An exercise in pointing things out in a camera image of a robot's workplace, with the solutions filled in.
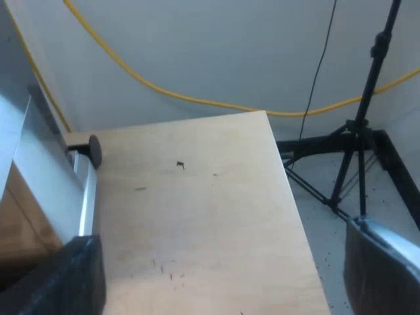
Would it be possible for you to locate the thin black cable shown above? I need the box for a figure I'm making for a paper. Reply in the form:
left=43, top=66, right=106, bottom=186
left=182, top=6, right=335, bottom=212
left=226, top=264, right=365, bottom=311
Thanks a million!
left=298, top=0, right=339, bottom=142

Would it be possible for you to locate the yellow cable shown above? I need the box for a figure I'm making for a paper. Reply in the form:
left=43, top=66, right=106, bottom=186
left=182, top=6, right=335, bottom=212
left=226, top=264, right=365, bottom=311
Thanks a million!
left=63, top=0, right=420, bottom=118
left=9, top=12, right=73, bottom=133

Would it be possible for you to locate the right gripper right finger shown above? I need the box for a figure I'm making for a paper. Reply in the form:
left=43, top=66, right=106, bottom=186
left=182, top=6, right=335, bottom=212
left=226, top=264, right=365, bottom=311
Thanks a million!
left=343, top=214, right=420, bottom=315

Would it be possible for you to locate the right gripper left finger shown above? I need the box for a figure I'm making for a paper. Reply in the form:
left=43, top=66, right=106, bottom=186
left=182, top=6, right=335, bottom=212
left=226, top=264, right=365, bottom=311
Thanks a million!
left=0, top=234, right=107, bottom=315

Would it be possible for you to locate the steel espresso machine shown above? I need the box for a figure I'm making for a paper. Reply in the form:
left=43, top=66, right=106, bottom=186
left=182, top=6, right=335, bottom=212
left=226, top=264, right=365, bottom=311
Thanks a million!
left=0, top=0, right=103, bottom=260

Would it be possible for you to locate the black tripod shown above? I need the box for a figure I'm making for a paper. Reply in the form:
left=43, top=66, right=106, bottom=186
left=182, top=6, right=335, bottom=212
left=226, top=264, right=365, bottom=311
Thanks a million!
left=277, top=0, right=408, bottom=221

